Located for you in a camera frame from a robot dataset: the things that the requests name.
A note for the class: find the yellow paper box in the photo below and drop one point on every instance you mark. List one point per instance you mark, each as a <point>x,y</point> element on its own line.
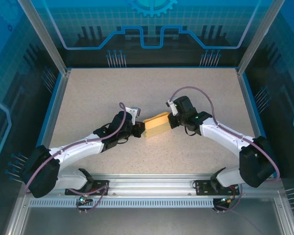
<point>156,126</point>

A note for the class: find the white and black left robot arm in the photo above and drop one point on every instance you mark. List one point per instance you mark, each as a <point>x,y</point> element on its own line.
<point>76,148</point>

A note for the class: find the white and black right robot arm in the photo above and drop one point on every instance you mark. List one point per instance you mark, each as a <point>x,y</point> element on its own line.
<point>223,135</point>

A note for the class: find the blue-edged aluminium side bar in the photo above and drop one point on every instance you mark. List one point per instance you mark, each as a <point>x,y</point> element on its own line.
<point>257,122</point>
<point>51,122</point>

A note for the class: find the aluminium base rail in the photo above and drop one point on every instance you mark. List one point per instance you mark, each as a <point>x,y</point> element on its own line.
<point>152,183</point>

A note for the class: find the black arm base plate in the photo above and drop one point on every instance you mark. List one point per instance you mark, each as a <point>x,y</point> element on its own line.
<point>201,188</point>
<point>101,188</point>

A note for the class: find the aluminium frame post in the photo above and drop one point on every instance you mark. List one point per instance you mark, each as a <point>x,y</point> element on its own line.
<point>46,39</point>
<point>259,36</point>

